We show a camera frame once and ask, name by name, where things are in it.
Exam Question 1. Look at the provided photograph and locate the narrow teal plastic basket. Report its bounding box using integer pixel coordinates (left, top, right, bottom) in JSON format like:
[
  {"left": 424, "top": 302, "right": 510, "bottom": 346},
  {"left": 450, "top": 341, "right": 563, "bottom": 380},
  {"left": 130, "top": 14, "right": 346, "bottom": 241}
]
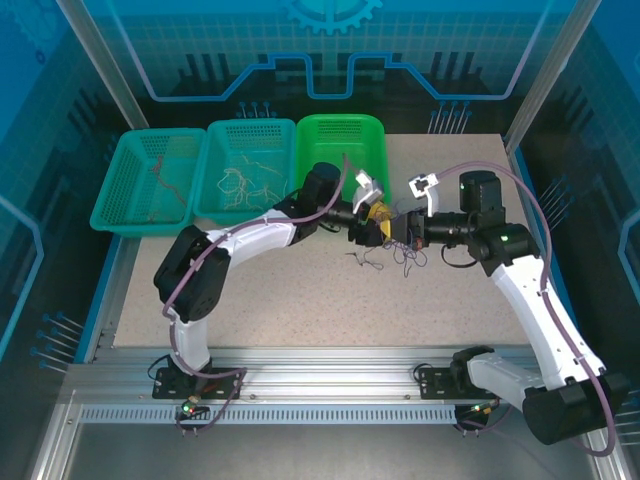
[{"left": 192, "top": 118, "right": 297, "bottom": 226}]

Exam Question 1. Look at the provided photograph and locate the right arm purple harness cable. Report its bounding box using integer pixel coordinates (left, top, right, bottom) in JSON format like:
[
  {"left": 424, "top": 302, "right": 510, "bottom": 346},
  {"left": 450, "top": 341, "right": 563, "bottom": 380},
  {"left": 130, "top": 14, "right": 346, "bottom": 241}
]
[{"left": 434, "top": 162, "right": 617, "bottom": 457}]

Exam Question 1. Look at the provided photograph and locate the aluminium frame post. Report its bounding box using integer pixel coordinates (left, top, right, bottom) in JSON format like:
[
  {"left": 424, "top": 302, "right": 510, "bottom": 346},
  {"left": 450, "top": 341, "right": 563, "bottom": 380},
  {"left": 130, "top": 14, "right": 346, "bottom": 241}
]
[{"left": 502, "top": 0, "right": 604, "bottom": 151}]

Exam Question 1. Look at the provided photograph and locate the white slotted cable duct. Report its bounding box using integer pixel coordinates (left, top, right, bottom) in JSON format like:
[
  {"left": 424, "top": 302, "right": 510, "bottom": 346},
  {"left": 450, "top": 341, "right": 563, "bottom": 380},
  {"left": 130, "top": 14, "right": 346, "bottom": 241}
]
[{"left": 79, "top": 403, "right": 461, "bottom": 427}]

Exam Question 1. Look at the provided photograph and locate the wide teal plastic basket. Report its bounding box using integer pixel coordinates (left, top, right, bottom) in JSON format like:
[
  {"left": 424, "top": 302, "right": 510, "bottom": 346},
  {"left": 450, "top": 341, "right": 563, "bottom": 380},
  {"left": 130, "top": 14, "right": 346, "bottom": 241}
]
[{"left": 88, "top": 127, "right": 207, "bottom": 236}]

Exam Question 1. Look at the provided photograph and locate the thin red cable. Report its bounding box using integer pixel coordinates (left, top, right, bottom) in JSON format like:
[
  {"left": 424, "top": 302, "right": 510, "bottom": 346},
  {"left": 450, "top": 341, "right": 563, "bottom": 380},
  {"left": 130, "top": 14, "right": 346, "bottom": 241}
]
[{"left": 148, "top": 154, "right": 189, "bottom": 221}]

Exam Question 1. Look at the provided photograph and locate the arm purple harness cable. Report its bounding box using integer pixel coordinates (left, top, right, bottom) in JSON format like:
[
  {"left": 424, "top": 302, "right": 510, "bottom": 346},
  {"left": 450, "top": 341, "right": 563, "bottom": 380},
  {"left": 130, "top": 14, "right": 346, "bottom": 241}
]
[
  {"left": 162, "top": 153, "right": 351, "bottom": 437},
  {"left": 434, "top": 162, "right": 617, "bottom": 457}
]

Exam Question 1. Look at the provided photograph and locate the bright green plastic basket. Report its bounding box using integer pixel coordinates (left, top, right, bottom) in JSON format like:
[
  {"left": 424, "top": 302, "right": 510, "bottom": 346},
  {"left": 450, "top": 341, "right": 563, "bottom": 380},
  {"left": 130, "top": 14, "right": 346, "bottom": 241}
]
[{"left": 294, "top": 113, "right": 392, "bottom": 221}]

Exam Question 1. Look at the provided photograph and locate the left arm purple harness cable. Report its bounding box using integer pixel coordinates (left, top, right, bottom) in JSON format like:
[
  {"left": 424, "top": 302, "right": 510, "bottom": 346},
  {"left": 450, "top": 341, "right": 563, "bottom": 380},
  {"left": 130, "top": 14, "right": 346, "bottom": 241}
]
[{"left": 162, "top": 153, "right": 351, "bottom": 437}]

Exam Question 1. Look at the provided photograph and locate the aluminium mounting rail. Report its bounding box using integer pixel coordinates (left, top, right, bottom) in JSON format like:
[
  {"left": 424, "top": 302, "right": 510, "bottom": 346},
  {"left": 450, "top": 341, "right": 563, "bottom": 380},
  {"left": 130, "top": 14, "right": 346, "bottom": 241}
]
[{"left": 97, "top": 346, "right": 597, "bottom": 402}]

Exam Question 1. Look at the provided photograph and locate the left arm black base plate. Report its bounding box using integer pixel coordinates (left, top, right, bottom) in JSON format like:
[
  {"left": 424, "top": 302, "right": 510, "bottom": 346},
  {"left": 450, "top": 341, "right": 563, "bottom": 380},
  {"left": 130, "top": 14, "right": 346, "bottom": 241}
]
[{"left": 152, "top": 366, "right": 246, "bottom": 401}]

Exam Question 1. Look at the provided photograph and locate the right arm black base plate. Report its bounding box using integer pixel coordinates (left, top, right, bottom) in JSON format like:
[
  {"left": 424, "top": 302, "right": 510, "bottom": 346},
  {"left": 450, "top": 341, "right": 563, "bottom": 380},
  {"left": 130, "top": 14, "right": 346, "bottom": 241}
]
[{"left": 417, "top": 366, "right": 511, "bottom": 401}]

